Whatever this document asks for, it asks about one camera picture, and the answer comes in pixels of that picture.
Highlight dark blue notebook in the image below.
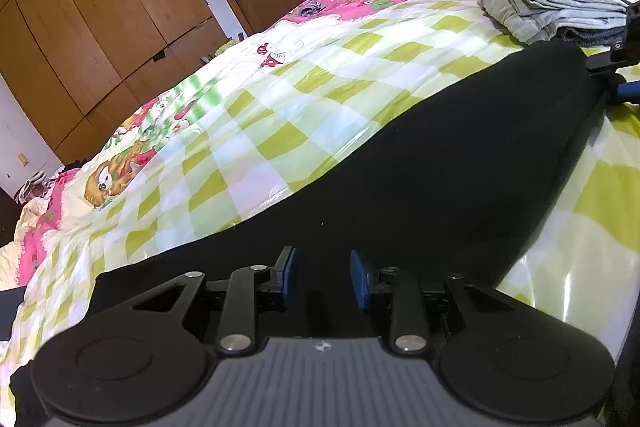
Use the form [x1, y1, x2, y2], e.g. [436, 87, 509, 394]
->
[0, 286, 26, 341]

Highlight black pants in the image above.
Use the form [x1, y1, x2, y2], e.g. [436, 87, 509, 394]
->
[8, 40, 609, 427]

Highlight cartoon floral quilt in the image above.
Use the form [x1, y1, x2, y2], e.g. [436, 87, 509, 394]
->
[0, 0, 436, 287]

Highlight wooden wardrobe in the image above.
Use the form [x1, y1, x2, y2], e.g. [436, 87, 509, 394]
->
[1, 0, 226, 162]

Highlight folded grey clothes stack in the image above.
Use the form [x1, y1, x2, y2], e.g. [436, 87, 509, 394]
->
[478, 0, 629, 48]

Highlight striped bag by headboard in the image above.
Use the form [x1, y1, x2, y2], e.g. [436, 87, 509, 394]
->
[13, 170, 49, 206]

